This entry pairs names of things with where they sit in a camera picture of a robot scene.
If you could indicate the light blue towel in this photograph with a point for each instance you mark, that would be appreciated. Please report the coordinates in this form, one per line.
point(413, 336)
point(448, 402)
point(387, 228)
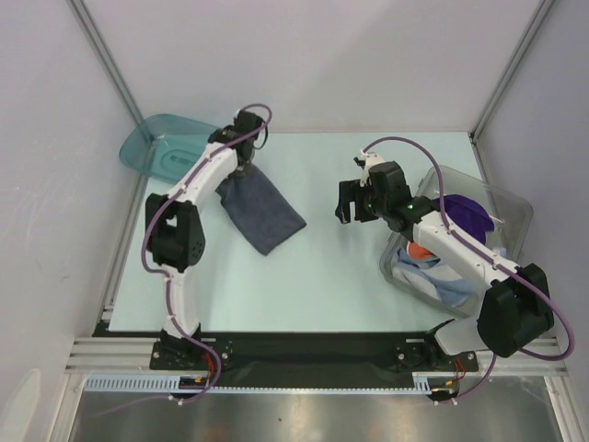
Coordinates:
point(432, 277)

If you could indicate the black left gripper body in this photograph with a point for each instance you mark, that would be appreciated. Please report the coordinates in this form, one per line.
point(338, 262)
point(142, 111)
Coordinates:
point(243, 168)

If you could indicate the orange towel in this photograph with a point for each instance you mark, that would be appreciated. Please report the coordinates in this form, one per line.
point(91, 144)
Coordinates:
point(419, 253)

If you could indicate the clear plastic bin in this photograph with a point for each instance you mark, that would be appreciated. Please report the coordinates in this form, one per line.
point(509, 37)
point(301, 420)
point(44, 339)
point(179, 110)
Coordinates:
point(489, 214)

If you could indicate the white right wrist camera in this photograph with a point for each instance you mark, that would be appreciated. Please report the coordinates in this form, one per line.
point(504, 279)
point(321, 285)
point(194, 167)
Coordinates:
point(366, 161)

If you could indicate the aluminium rail frame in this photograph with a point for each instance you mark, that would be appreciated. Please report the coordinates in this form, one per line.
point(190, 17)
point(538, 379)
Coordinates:
point(519, 398)

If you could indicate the grey slotted cable duct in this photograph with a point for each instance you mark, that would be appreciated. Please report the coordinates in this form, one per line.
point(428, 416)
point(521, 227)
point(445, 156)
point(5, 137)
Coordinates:
point(178, 384)

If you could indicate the right aluminium corner post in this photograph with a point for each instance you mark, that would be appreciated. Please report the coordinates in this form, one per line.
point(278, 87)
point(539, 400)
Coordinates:
point(532, 29)

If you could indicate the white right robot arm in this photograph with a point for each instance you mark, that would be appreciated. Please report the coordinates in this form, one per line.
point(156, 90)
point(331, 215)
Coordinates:
point(440, 254)

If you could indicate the aluminium corner post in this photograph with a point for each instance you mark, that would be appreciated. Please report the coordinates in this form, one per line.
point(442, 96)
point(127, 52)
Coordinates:
point(532, 29)
point(99, 46)

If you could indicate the teal plastic bin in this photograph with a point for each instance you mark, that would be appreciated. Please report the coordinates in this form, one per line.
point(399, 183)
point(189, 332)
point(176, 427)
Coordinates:
point(165, 146)

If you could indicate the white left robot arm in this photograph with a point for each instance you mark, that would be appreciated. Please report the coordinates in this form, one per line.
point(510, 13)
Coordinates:
point(174, 240)

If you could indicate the dark grey-blue towel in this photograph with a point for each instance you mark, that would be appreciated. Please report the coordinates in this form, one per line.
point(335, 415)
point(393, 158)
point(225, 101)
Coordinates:
point(259, 211)

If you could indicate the purple towel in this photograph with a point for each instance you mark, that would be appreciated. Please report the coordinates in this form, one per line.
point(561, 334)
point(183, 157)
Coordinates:
point(469, 215)

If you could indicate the left aluminium corner post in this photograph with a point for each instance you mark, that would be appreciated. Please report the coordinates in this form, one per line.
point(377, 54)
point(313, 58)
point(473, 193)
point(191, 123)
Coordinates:
point(99, 46)

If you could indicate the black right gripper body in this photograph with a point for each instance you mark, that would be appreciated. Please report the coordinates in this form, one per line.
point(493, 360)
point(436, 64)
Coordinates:
point(362, 201)

